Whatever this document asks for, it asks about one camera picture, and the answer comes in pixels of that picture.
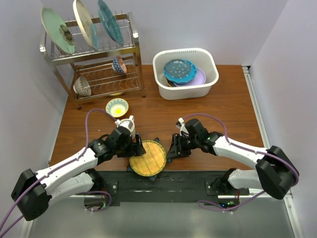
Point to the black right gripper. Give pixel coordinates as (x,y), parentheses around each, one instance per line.
(175,151)

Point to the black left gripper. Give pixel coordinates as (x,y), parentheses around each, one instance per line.
(134,150)

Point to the orange woven pattern plate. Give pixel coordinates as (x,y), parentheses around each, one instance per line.
(149,160)

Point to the dark blue bottom plate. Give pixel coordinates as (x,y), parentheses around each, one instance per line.
(170,84)

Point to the lilac purple plate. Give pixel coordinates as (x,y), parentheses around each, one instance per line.
(199,79)

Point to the teal dotted scalloped plate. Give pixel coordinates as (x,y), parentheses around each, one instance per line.
(183,80)

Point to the clear glass plate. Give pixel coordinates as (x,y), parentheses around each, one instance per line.
(177,68)

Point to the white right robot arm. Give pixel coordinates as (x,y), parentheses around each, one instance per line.
(270,168)

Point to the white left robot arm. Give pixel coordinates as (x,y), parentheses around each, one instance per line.
(34,192)

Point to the white plastic bin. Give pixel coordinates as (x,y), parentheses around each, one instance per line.
(200,58)

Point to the white ceramic mug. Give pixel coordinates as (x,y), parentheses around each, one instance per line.
(133,132)

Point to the dark blue star plate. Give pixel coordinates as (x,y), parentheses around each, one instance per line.
(154,178)

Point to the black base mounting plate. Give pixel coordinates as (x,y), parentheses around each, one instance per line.
(166,187)

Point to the yellow blue patterned saucer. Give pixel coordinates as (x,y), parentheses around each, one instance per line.
(117,107)

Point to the grey patterned bowl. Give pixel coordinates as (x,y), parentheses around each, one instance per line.
(82,87)

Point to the blue white patterned bowl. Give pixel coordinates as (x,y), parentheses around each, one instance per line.
(118,65)

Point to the stainless steel dish rack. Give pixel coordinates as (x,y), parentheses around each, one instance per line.
(96,65)

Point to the teal plate on rack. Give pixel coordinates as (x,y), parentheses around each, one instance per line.
(109,23)

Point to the cream plate on rack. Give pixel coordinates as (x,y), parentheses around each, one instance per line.
(85,24)

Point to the mint flower plate on rack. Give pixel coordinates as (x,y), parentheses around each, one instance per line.
(57,30)

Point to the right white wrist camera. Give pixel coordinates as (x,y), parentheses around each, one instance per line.
(181,126)

